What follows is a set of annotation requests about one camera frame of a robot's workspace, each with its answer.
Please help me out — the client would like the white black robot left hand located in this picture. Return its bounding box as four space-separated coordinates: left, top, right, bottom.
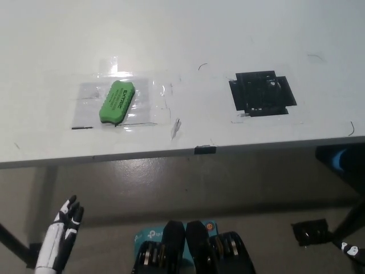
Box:
34 195 85 271

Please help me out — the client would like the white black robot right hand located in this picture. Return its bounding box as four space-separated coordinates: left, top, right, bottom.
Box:
333 240 365 261

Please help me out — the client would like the green whiteboard eraser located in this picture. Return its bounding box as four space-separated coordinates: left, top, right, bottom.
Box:
98 80 136 126

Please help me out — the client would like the black and blue object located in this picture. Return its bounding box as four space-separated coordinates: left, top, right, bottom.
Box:
314 145 365 188

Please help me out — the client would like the teal router box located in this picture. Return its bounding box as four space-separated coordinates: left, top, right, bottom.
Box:
133 221 219 261

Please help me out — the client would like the small clear tape strip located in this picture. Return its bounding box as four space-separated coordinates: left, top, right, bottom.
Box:
170 118 183 141

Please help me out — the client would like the short black tape piece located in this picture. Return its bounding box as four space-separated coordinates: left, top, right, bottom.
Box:
194 145 217 155

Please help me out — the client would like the black tape square marker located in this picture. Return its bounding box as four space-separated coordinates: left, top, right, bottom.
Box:
228 70 298 118

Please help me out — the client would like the wide clear tape strip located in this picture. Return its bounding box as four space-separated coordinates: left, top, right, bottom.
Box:
96 55 119 76

